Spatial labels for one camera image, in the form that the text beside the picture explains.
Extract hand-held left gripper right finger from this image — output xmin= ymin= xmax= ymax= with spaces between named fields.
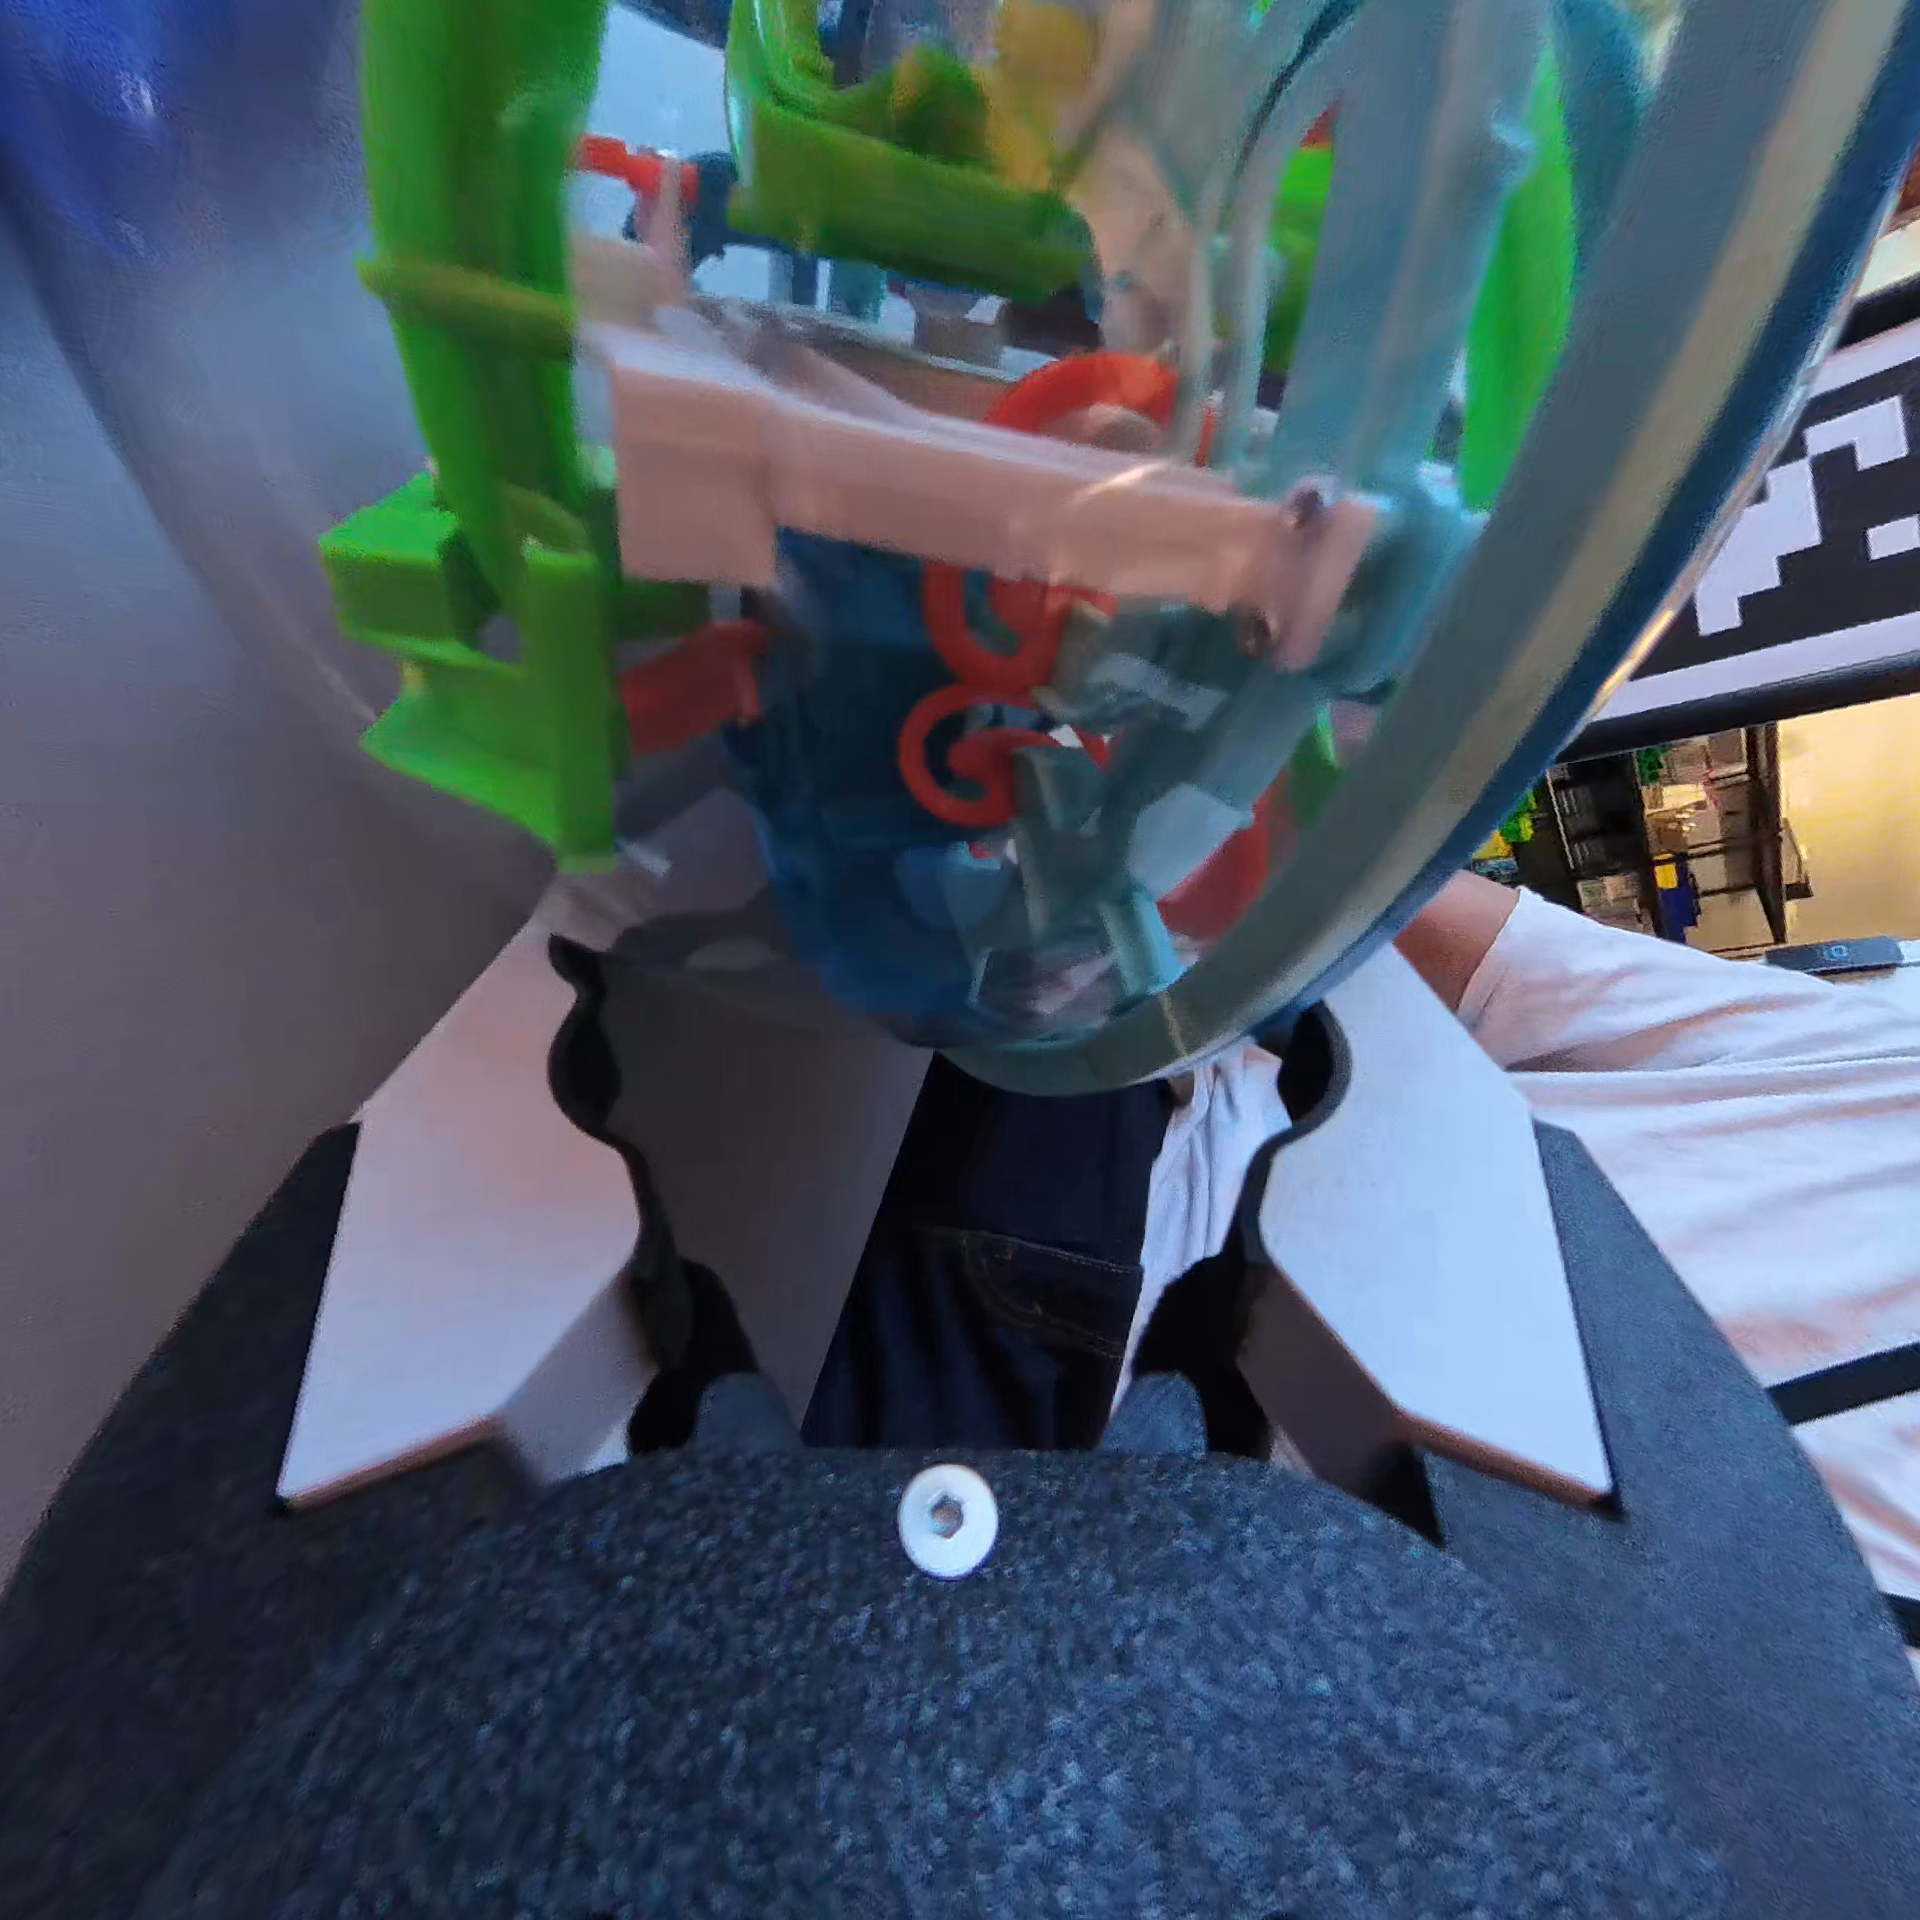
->
xmin=1233 ymin=949 xmax=1618 ymax=1509

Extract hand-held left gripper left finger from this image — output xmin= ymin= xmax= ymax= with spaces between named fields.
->
xmin=277 ymin=915 xmax=674 ymax=1509

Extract clear plastic maze ball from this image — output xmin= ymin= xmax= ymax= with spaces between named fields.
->
xmin=316 ymin=0 xmax=1920 ymax=1097

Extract dark blue trousers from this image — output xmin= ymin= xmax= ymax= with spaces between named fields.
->
xmin=803 ymin=1049 xmax=1176 ymax=1450

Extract storage shelf with boxes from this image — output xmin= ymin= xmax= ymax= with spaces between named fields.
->
xmin=1476 ymin=719 xmax=1796 ymax=958

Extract framed marker sign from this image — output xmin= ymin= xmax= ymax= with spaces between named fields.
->
xmin=1576 ymin=286 xmax=1920 ymax=759

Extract black strap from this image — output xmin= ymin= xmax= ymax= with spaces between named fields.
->
xmin=1768 ymin=1347 xmax=1920 ymax=1431

